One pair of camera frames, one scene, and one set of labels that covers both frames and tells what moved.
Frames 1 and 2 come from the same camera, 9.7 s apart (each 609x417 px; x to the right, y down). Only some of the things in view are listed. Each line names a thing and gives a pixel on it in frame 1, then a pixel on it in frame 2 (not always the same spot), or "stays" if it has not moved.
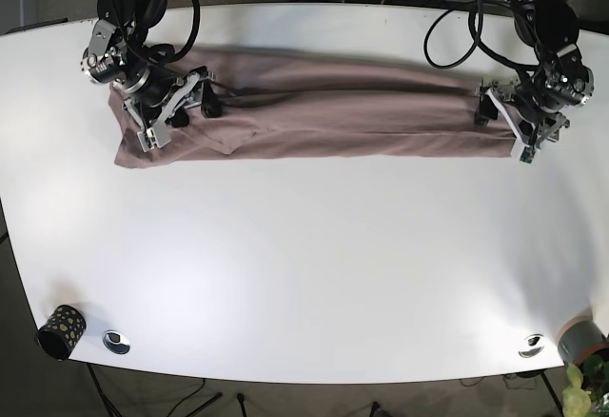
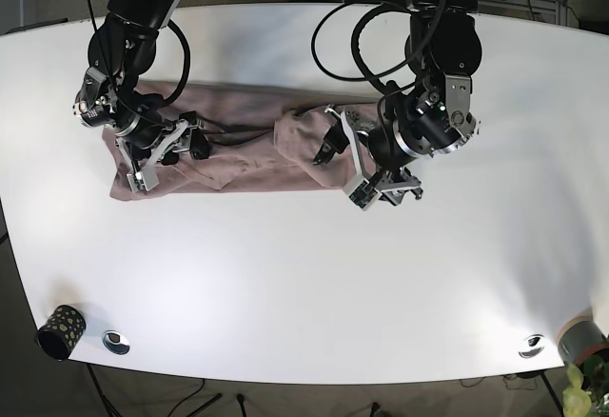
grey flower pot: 580,338 stays
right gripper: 530,108 -> 371,185
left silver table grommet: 116,342 stays
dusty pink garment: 285,107 -> 263,141
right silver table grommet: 532,346 stays
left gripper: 186,92 -> 180,136
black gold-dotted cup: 61,331 stays
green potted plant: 587,391 stays
